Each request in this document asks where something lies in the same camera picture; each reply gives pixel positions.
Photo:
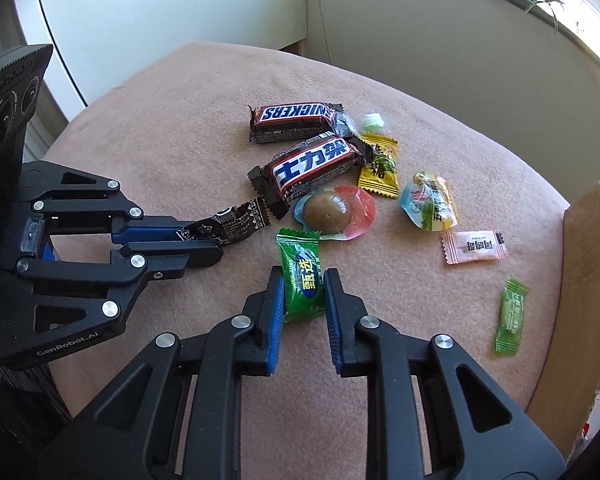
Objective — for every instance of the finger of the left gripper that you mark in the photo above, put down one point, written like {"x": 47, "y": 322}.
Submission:
{"x": 155, "y": 227}
{"x": 145, "y": 259}

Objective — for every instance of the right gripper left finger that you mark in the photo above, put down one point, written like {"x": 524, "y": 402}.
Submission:
{"x": 174, "y": 411}

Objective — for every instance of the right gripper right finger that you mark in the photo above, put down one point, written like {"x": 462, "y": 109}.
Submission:
{"x": 430, "y": 404}

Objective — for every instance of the small green candy packet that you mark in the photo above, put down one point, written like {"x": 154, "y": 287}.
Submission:
{"x": 511, "y": 321}

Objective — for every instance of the black patterned candy packet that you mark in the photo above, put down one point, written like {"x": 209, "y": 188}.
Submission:
{"x": 229, "y": 226}

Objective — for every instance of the Snickers bar Chinese label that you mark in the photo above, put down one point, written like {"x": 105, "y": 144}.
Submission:
{"x": 301, "y": 169}

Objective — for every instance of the green candy packet Chinese label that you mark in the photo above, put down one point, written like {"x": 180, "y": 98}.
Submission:
{"x": 301, "y": 263}

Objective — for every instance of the pink white candy packet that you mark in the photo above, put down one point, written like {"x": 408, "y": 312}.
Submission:
{"x": 469, "y": 246}

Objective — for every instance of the cardboard box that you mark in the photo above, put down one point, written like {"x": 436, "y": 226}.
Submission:
{"x": 570, "y": 378}

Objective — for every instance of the Snickers bar English label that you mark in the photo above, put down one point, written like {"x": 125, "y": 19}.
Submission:
{"x": 298, "y": 121}

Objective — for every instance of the brown jelly cup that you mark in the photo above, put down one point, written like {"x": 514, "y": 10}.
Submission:
{"x": 342, "y": 213}

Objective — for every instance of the pink table cloth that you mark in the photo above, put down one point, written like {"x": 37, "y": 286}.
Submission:
{"x": 176, "y": 138}

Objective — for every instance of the blue yellow jelly packet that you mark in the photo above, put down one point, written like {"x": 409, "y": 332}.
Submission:
{"x": 428, "y": 202}

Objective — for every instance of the yellow candy packet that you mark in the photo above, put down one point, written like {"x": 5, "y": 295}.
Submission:
{"x": 380, "y": 176}

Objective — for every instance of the green candy clear wrapper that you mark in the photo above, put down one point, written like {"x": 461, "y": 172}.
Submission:
{"x": 373, "y": 123}

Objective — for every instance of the left wrist camera housing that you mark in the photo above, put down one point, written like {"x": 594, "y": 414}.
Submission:
{"x": 22, "y": 71}

